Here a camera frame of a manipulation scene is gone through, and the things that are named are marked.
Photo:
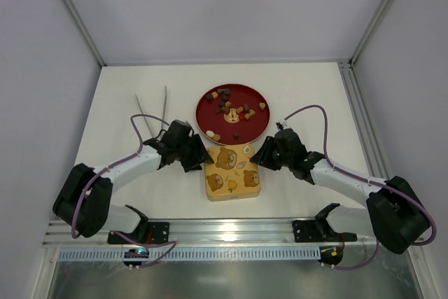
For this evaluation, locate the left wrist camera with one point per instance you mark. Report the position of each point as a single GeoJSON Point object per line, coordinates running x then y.
{"type": "Point", "coordinates": [178, 131]}

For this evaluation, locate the left controller board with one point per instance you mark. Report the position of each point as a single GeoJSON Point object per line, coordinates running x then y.
{"type": "Point", "coordinates": [136, 253]}

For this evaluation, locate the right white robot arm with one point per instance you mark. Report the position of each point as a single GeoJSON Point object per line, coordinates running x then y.
{"type": "Point", "coordinates": [388, 210]}

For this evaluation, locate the slotted cable duct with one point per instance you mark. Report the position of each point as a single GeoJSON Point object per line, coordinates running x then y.
{"type": "Point", "coordinates": [193, 253]}

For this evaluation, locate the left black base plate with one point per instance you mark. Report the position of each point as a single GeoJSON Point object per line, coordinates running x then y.
{"type": "Point", "coordinates": [147, 232]}

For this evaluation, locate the metal tweezers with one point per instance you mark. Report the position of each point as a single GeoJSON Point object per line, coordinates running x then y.
{"type": "Point", "coordinates": [153, 103]}

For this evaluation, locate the silver square tin lid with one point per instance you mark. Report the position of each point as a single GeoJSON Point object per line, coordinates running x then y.
{"type": "Point", "coordinates": [232, 175]}

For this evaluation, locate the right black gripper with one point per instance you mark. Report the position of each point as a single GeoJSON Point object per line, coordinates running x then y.
{"type": "Point", "coordinates": [271, 154]}

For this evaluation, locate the aluminium rail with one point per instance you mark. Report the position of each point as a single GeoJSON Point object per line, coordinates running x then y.
{"type": "Point", "coordinates": [239, 231]}

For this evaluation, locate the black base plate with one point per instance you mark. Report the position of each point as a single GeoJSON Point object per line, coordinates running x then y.
{"type": "Point", "coordinates": [312, 230]}
{"type": "Point", "coordinates": [147, 232]}

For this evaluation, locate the controller board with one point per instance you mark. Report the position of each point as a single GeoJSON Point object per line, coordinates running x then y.
{"type": "Point", "coordinates": [136, 253]}
{"type": "Point", "coordinates": [331, 252]}

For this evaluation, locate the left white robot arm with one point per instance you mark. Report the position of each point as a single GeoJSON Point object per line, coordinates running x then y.
{"type": "Point", "coordinates": [84, 201]}

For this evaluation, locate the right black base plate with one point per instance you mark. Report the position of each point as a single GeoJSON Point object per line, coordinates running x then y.
{"type": "Point", "coordinates": [312, 230]}

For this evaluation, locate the right controller board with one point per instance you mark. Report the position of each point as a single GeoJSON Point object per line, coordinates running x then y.
{"type": "Point", "coordinates": [331, 252]}

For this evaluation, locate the white oval chocolate left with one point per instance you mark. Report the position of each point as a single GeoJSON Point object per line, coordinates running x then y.
{"type": "Point", "coordinates": [209, 133]}

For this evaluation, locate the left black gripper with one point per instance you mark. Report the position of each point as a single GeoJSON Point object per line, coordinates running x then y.
{"type": "Point", "coordinates": [191, 152]}

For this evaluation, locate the round red tray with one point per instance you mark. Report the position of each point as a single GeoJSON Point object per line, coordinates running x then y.
{"type": "Point", "coordinates": [222, 109]}

